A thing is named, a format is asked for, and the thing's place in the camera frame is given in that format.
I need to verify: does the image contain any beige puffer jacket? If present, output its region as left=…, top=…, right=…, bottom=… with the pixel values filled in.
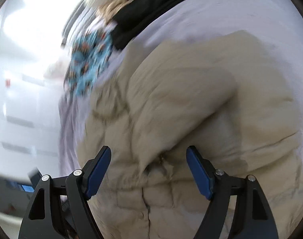
left=77, top=31, right=303, bottom=238

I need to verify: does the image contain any blue monkey print pajamas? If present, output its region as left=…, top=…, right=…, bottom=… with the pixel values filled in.
left=64, top=29, right=113, bottom=96

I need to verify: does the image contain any white wardrobe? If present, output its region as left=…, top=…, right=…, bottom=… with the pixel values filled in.
left=0, top=0, right=65, bottom=180

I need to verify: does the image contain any beige striped garment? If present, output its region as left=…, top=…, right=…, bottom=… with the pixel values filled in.
left=95, top=0, right=133, bottom=25

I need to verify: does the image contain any lavender floral bedspread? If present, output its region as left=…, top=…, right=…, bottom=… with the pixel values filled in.
left=59, top=0, right=303, bottom=174

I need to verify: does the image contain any black folded garment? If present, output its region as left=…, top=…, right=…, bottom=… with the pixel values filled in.
left=111, top=0, right=184, bottom=50

